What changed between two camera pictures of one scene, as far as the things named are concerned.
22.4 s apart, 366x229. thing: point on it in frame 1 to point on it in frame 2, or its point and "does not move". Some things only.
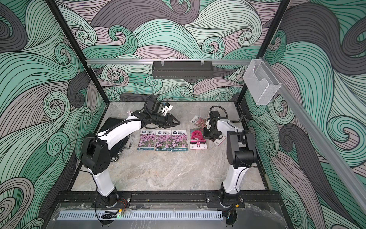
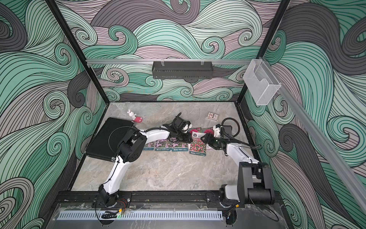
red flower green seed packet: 199,121 to 198,147
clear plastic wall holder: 261,83 does not move
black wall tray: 182,69 does not move
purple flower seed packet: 163,140 does not move
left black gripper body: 161,121 to 182,137
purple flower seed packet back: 179,140 does not move
